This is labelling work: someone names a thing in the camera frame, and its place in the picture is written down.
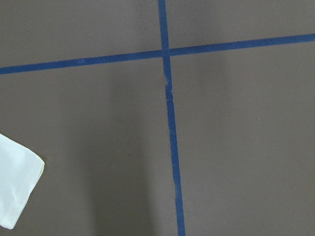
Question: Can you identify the cream long-sleeve cat shirt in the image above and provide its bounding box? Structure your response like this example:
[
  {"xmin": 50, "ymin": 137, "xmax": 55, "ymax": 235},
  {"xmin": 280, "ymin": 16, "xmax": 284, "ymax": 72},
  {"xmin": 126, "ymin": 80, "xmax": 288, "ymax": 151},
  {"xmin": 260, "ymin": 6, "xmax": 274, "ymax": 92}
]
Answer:
[{"xmin": 0, "ymin": 135, "xmax": 45, "ymax": 230}]

